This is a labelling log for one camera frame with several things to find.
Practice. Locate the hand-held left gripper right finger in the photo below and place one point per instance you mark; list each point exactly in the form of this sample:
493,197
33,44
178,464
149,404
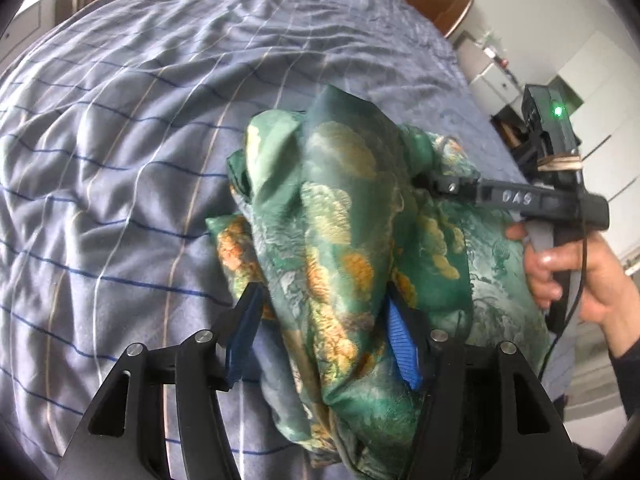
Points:
402,345

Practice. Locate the person's right forearm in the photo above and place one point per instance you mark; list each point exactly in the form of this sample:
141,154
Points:
627,375

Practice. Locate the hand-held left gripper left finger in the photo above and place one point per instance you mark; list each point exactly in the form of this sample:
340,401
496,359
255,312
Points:
242,335

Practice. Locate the white wardrobe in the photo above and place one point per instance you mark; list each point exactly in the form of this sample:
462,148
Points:
610,110

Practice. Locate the dark furniture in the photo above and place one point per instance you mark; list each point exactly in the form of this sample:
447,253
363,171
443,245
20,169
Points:
510,135

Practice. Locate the person's right hand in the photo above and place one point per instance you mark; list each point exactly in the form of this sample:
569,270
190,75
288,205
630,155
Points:
610,285

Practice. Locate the white bedside cabinet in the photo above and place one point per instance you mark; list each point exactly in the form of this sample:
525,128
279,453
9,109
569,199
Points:
487,77

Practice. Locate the blue plaid bedsheet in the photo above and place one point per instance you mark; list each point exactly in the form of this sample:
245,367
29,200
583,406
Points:
150,135

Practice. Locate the green floral garment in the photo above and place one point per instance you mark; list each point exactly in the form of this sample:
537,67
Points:
350,240

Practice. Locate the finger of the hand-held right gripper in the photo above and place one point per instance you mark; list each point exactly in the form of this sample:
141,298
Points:
450,186

